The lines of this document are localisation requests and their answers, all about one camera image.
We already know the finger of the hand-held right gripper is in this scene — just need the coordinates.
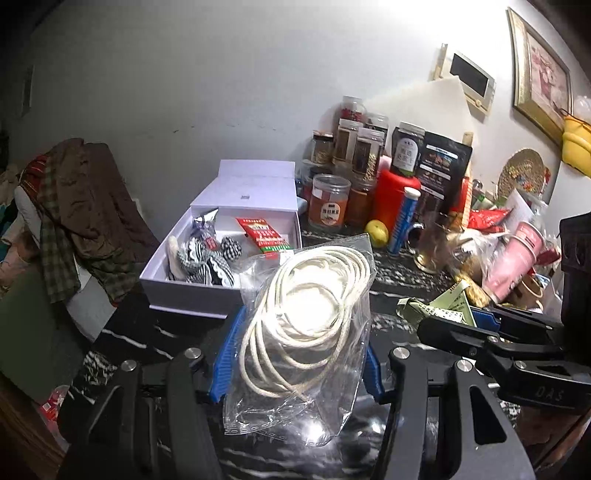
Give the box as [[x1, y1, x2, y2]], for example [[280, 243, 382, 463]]
[[417, 313, 529, 376], [470, 305, 565, 344]]

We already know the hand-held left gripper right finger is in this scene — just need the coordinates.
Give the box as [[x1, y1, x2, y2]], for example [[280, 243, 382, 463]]
[[364, 344, 536, 480]]

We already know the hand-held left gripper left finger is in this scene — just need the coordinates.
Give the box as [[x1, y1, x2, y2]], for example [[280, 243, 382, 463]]
[[58, 305, 247, 480]]

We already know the green packet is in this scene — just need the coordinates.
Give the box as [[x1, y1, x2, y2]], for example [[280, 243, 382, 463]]
[[398, 279, 476, 326]]

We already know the clear bag of white cord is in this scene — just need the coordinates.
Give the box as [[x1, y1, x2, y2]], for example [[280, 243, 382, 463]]
[[223, 233, 376, 446]]

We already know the white cardboard gift box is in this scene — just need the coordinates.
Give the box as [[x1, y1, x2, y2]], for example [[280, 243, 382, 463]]
[[139, 159, 303, 319]]

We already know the black white checkered fabric toy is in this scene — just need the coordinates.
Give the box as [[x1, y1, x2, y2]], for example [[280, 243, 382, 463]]
[[166, 233, 243, 287]]

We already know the long red snack packet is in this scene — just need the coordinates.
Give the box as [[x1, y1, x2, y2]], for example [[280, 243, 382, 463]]
[[235, 217, 295, 256]]

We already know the pink panda paper cup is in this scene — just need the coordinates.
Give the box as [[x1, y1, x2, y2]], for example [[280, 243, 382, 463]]
[[482, 231, 536, 301]]

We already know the beige ceramic mug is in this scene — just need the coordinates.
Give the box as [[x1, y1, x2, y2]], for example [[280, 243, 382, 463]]
[[515, 277, 548, 305]]

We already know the glass mug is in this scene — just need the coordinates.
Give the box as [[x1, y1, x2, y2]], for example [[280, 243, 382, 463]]
[[409, 215, 451, 273]]

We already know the red crinkled snack bag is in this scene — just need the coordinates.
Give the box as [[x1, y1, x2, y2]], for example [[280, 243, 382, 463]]
[[468, 209, 511, 232]]

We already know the white paper slip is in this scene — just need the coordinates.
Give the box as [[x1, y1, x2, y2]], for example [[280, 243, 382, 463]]
[[505, 189, 534, 227]]

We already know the orange beige paper bag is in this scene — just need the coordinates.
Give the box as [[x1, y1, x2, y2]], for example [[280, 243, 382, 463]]
[[459, 131, 475, 232]]

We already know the blue tablet tube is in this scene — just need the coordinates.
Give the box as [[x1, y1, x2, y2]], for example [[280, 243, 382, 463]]
[[387, 186, 421, 256]]

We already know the red canister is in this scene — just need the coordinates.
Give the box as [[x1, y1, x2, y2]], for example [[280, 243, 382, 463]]
[[372, 168, 422, 236]]

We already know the round woven mat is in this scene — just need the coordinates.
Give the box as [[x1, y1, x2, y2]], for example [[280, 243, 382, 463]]
[[496, 148, 548, 199]]

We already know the jar with dark red powder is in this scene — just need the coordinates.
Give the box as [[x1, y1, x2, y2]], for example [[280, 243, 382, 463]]
[[348, 178, 377, 227]]

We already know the black stand-up pouch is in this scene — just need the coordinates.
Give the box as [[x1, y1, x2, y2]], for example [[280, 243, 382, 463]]
[[418, 131, 474, 204]]

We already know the clear jar with orange label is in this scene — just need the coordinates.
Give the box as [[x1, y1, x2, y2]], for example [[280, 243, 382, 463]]
[[308, 174, 352, 232]]

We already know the dark jar with grey label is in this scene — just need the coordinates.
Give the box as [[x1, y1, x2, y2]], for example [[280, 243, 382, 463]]
[[392, 121, 426, 178]]

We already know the green cushion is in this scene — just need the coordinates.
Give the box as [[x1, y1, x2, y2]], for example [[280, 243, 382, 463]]
[[0, 268, 88, 402]]

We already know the yellow plush item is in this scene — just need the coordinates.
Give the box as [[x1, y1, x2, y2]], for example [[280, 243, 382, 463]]
[[561, 113, 591, 178]]

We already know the brown jacket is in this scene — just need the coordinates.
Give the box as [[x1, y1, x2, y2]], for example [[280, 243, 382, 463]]
[[46, 138, 160, 296]]

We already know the tall jar with grain contents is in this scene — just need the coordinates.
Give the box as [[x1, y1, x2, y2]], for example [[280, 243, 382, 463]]
[[353, 128, 386, 178]]

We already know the green plaid cloth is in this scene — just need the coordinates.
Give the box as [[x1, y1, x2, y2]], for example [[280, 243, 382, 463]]
[[37, 180, 79, 305]]

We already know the tall jar with brown contents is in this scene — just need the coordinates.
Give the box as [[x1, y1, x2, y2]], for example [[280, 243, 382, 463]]
[[333, 119, 363, 164]]

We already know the white foam board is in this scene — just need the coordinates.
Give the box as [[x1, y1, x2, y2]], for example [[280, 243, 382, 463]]
[[365, 76, 481, 153]]

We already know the small jar with dark lid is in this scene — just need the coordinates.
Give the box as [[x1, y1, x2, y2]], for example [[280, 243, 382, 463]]
[[311, 130, 334, 164]]

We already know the clear jar with red contents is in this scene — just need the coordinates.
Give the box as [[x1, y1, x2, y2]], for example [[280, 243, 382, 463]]
[[341, 95, 368, 125]]

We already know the red striped cloth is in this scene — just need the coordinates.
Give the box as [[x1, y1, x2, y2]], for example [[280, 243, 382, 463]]
[[21, 157, 49, 195]]

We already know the wall intercom panel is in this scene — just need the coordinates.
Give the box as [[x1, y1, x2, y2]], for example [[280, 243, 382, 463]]
[[431, 44, 497, 116]]

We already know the gold picture frame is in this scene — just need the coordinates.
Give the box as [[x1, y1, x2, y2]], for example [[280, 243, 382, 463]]
[[505, 7, 573, 144]]

